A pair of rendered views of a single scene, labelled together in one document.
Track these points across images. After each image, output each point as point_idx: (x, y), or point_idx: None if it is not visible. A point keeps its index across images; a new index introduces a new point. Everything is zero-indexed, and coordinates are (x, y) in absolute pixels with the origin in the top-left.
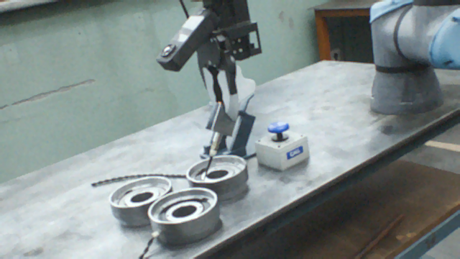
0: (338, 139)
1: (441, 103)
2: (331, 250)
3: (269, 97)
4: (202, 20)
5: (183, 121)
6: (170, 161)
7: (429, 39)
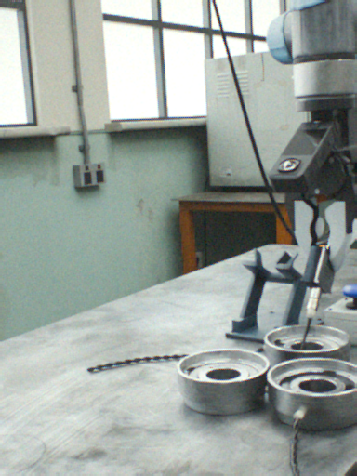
0: None
1: None
2: None
3: (244, 277)
4: (326, 133)
5: (144, 300)
6: (184, 342)
7: None
